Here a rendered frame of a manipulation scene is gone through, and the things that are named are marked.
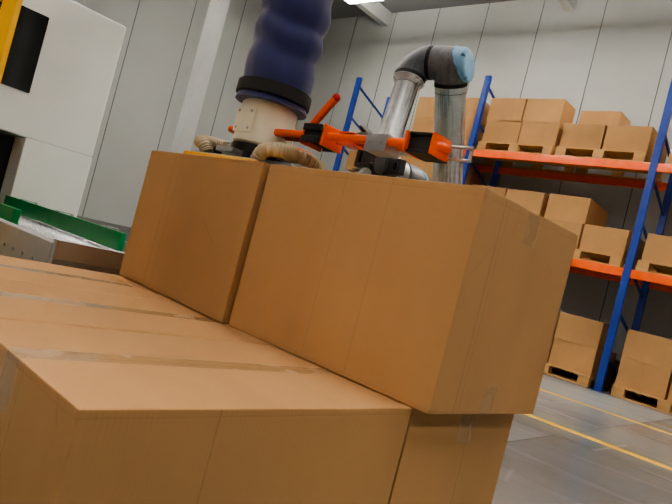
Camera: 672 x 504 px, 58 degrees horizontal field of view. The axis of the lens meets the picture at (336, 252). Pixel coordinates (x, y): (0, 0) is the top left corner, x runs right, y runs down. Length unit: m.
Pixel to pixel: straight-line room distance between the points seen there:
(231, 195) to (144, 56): 10.81
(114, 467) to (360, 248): 0.66
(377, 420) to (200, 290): 0.71
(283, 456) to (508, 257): 0.55
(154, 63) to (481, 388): 11.54
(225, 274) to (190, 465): 0.77
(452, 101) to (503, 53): 9.82
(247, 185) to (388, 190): 0.44
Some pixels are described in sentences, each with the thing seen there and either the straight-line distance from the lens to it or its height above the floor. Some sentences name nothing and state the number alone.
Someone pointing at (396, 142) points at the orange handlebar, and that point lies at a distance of 1.47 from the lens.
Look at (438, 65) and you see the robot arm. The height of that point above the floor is 1.49.
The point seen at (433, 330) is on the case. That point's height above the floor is 0.68.
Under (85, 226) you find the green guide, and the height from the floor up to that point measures 0.61.
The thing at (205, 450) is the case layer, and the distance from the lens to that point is 0.80.
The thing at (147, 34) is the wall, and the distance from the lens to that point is 12.38.
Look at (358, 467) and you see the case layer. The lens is 1.03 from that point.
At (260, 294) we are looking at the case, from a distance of 1.40.
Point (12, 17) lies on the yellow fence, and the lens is 2.75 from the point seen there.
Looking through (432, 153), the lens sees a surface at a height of 1.05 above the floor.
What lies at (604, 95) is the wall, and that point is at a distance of 10.91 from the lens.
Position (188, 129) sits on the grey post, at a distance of 5.46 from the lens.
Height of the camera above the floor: 0.76
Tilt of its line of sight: 1 degrees up
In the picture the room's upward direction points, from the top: 15 degrees clockwise
